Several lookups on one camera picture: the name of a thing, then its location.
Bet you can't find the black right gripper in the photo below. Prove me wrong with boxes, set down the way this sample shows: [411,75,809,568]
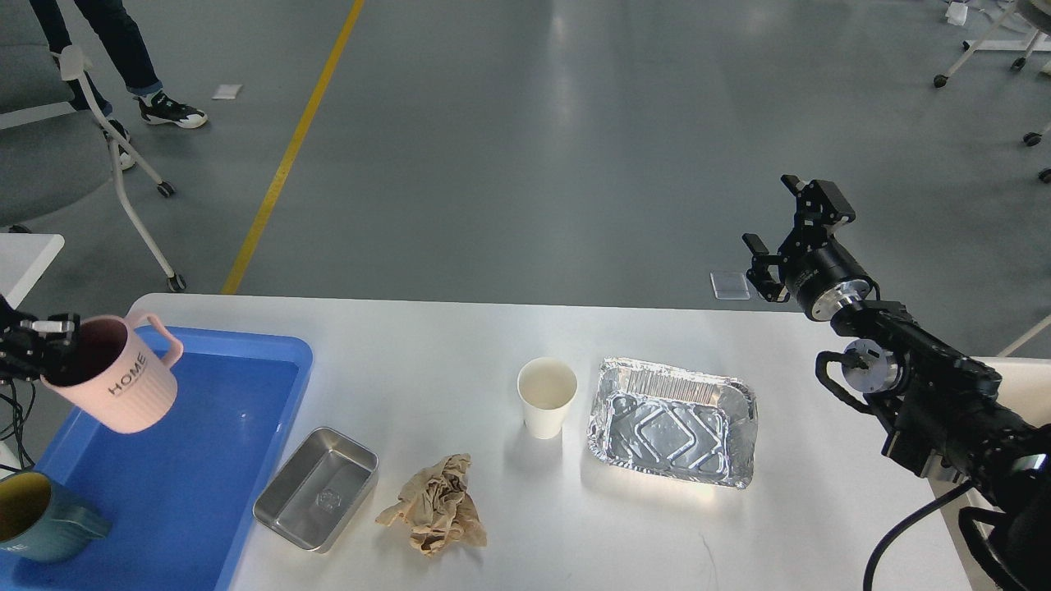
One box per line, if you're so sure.
[742,174,877,322]

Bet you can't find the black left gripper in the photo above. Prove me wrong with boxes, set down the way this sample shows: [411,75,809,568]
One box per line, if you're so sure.
[1,296,81,383]

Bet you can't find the pink ribbed mug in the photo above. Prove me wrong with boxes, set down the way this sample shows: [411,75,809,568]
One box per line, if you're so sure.
[41,313,184,434]

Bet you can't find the stainless steel rectangular tin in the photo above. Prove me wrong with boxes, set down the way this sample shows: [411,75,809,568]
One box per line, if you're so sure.
[252,427,379,554]

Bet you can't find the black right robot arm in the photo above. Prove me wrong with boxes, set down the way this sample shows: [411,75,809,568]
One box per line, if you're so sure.
[742,175,1050,590]

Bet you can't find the clear plastic piece on floor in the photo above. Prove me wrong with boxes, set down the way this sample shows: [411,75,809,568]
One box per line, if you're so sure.
[709,272,751,300]

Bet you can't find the white side table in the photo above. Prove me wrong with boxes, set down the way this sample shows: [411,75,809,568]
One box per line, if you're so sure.
[1,233,67,308]

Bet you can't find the grey office chair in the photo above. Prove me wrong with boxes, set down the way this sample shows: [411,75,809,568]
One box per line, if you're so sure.
[1,1,186,293]

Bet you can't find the teal ceramic mug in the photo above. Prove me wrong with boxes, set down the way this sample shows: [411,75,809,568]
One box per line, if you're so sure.
[1,471,112,562]

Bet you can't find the blue plastic tray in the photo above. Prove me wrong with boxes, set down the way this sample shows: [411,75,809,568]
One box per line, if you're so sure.
[1,327,313,590]

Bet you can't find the aluminium foil tray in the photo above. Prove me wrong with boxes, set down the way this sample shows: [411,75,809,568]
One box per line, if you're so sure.
[588,358,759,490]

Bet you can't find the white bin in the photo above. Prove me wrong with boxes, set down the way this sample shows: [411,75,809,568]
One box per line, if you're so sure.
[952,358,1050,441]

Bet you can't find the white paper cup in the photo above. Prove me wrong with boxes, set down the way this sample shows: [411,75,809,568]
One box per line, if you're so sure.
[516,356,578,440]

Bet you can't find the person in jeans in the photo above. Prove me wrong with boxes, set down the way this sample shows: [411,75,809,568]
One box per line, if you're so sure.
[29,1,208,143]

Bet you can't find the white chair base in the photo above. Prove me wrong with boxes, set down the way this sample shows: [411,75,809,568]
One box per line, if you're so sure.
[931,1,1050,187]

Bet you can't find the crumpled brown paper napkin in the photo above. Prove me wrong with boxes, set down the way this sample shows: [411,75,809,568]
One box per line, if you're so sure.
[374,453,488,558]

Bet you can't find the black cables at left edge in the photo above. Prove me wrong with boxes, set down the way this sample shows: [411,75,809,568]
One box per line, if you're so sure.
[0,378,35,473]

